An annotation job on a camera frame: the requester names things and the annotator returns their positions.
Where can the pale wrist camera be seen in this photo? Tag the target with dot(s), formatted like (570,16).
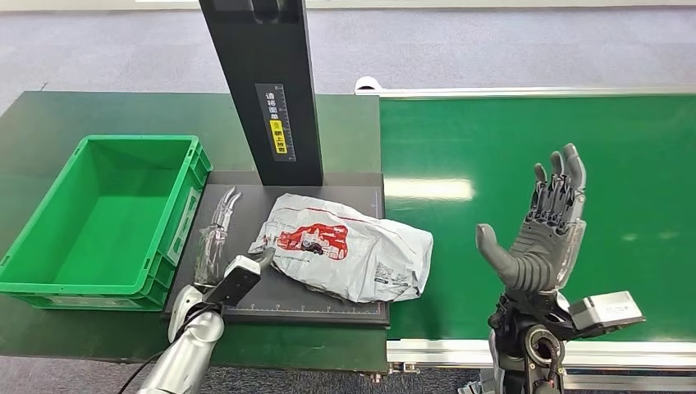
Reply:
(235,280)
(603,311)

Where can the aluminium conveyor frame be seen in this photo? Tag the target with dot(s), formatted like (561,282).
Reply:
(446,352)

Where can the yellow and grey column label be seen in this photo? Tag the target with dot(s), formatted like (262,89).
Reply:
(276,122)

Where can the dark green table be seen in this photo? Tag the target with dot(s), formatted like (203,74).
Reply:
(65,114)

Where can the green plastic crate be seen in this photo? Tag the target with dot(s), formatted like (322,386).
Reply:
(103,228)

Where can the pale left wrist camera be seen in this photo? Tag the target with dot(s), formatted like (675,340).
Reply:
(235,280)

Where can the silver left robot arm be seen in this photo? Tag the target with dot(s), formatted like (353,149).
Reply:
(190,348)

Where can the green conveyor belt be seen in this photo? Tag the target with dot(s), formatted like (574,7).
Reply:
(543,136)

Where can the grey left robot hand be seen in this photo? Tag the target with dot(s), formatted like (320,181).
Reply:
(213,255)

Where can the black scanner base plate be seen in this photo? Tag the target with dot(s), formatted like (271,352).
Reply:
(282,304)

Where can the grey plastic mailer package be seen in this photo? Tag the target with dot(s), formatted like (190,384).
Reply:
(348,255)

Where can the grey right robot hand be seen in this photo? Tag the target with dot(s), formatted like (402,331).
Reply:
(538,250)

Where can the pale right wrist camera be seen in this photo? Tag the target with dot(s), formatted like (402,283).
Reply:
(603,311)

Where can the black scanner column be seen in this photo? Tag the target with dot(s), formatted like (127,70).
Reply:
(261,60)

